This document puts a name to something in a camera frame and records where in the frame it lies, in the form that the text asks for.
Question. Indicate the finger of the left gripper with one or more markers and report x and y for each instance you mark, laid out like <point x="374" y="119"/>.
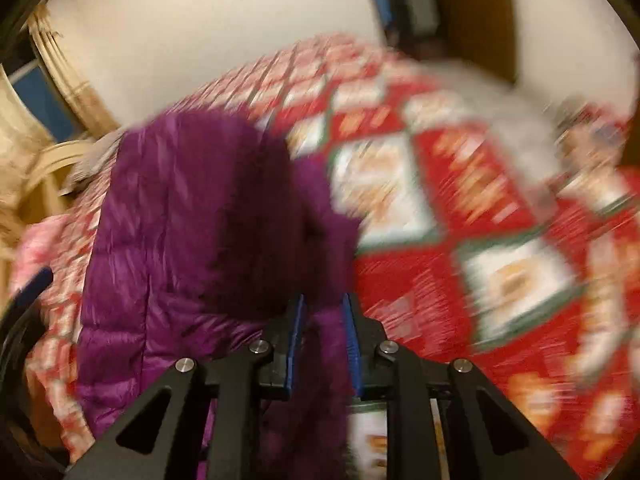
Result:
<point x="21" y="301"/>

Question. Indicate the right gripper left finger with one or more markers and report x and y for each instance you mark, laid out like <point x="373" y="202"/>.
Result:
<point x="201" y="413"/>

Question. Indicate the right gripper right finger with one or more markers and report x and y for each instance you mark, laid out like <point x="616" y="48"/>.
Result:
<point x="443" y="420"/>

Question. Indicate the purple quilted down jacket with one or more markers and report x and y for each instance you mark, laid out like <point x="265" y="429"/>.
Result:
<point x="208" y="231"/>

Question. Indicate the pink pillow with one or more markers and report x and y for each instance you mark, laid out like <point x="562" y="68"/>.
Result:
<point x="35" y="250"/>

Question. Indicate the cream wooden headboard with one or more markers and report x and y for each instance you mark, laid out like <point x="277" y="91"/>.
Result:
<point x="29" y="198"/>

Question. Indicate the beige patterned left curtain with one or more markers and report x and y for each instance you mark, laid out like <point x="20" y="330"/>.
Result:
<point x="23" y="137"/>

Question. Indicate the beige patterned curtain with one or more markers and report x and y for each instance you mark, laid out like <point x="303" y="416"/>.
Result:
<point x="74" y="87"/>
<point x="23" y="137"/>

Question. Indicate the red patchwork bear bedspread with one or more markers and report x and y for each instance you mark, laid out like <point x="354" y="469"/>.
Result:
<point x="449" y="254"/>

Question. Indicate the beige patterned right curtain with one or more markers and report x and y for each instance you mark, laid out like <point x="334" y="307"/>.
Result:
<point x="74" y="87"/>

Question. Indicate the dark window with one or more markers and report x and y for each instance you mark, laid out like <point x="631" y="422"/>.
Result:
<point x="32" y="88"/>

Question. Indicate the brown wooden door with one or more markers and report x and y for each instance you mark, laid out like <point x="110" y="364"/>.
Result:
<point x="483" y="33"/>

